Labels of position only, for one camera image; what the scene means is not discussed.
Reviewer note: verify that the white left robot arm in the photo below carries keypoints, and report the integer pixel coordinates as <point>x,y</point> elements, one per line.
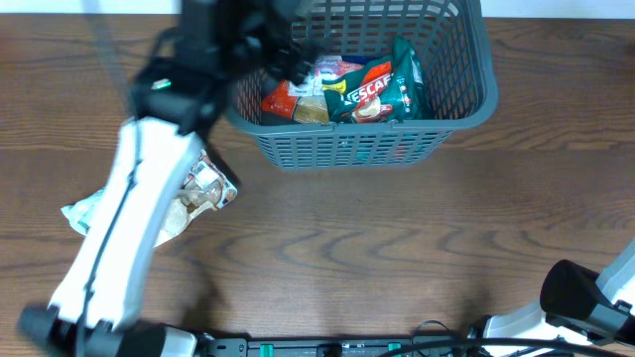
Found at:
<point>173,102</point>

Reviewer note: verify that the green Nescafe coffee bag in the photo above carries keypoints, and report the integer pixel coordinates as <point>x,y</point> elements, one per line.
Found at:
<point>384,90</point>

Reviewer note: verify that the brown patterned snack bag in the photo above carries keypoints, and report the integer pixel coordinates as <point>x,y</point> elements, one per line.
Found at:
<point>205,187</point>

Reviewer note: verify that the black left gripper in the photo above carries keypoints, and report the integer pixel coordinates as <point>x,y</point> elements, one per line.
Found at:
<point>267,52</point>

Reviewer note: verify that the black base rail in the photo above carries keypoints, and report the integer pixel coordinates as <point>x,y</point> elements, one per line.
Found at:
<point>240,347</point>

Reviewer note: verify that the pale green plastic pouch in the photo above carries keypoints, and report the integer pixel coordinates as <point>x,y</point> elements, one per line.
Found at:
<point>80,214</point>

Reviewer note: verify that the multicolour tissue pack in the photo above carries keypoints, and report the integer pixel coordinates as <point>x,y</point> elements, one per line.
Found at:
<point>325,68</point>

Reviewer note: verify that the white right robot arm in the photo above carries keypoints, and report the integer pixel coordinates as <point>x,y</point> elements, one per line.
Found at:
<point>576,305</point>

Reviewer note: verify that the grey plastic basket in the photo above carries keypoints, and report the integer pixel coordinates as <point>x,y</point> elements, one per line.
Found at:
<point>451,41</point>

